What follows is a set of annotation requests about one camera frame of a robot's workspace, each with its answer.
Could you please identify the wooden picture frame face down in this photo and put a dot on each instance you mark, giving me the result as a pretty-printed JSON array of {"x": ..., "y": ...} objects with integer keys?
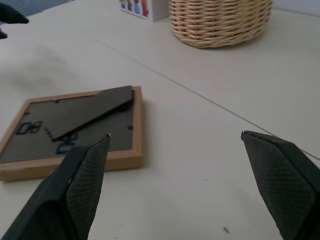
[{"x": 75, "y": 130}]

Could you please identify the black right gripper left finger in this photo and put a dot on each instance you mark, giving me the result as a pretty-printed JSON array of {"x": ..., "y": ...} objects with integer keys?
[{"x": 62, "y": 200}]

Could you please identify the woven wicker basket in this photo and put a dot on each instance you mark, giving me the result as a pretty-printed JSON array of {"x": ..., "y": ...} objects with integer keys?
[{"x": 220, "y": 21}]

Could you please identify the white box with cartoon print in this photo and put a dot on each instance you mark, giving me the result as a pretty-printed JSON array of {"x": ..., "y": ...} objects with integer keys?
[{"x": 145, "y": 8}]

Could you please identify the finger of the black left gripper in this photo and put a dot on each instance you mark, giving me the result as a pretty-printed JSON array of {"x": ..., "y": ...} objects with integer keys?
[
  {"x": 3, "y": 34},
  {"x": 12, "y": 15}
]

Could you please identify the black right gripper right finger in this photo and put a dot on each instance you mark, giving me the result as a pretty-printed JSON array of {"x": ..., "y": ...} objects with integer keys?
[{"x": 282, "y": 185}]

